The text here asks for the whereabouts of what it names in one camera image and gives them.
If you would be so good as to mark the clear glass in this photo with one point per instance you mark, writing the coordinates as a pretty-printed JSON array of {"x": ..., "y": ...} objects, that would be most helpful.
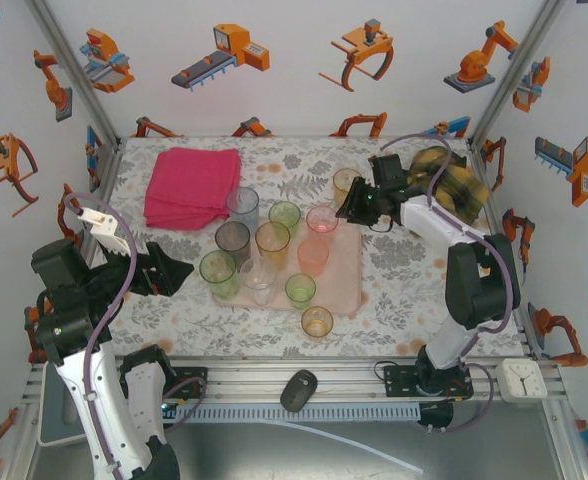
[{"x": 259, "y": 285}]

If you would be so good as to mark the small green glass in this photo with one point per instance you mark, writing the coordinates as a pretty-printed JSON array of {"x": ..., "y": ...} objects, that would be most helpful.
[
  {"x": 300, "y": 292},
  {"x": 284, "y": 215}
]

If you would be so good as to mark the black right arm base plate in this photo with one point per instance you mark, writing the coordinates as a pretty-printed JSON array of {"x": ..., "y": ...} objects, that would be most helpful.
[{"x": 399, "y": 382}]

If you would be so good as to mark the short orange glass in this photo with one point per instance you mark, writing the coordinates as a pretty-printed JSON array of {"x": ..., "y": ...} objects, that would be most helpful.
[
  {"x": 317, "y": 325},
  {"x": 343, "y": 182}
]

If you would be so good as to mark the floral tablecloth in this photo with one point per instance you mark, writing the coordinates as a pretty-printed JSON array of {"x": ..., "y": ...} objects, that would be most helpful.
[{"x": 299, "y": 155}]

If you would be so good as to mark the thin white tube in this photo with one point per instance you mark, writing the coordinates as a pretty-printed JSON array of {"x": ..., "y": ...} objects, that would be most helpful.
[{"x": 374, "y": 452}]

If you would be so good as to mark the pink glass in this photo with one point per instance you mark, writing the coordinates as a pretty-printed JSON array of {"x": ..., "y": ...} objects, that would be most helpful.
[
  {"x": 321, "y": 220},
  {"x": 313, "y": 257}
]

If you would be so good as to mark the pale blue glass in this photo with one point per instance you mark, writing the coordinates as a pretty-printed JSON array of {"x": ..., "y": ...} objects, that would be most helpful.
[{"x": 242, "y": 207}]

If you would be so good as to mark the yellow black plaid cloth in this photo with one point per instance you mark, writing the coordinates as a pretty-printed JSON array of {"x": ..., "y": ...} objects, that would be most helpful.
[{"x": 466, "y": 190}]

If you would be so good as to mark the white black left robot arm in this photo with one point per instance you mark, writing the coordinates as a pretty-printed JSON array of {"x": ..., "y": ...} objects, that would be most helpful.
[{"x": 99, "y": 400}]

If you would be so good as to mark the pink folded towel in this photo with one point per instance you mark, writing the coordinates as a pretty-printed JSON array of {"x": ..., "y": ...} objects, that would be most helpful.
[{"x": 194, "y": 180}]

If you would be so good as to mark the tall orange glass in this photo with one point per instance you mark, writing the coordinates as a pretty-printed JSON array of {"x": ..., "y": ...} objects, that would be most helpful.
[{"x": 272, "y": 247}]

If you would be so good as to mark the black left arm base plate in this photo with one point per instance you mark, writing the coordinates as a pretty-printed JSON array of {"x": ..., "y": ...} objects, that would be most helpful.
[{"x": 191, "y": 382}]

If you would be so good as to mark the smoky grey glass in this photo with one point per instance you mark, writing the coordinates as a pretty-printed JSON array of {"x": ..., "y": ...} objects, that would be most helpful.
[{"x": 232, "y": 245}]

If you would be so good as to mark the dark grey computer mouse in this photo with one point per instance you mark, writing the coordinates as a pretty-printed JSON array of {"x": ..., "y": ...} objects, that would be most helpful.
[{"x": 299, "y": 391}]

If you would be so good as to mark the white square clock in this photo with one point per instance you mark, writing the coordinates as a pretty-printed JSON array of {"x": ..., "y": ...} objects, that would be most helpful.
[{"x": 521, "y": 380}]

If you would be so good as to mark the aluminium frame post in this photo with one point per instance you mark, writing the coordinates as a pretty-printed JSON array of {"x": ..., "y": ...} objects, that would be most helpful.
[
  {"x": 69, "y": 65},
  {"x": 514, "y": 70}
]

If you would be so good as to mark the aluminium table rail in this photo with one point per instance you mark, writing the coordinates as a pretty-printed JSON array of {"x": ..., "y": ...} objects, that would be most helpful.
[{"x": 254, "y": 385}]

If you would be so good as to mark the large green glass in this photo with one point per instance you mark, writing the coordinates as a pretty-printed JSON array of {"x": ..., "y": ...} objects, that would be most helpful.
[{"x": 219, "y": 275}]

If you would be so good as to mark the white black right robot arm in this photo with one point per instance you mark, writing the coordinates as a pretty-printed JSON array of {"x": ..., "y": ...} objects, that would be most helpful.
[{"x": 424, "y": 220}]

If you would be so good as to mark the beige plastic tray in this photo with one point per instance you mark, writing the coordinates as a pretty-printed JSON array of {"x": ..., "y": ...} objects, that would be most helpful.
[{"x": 344, "y": 285}]

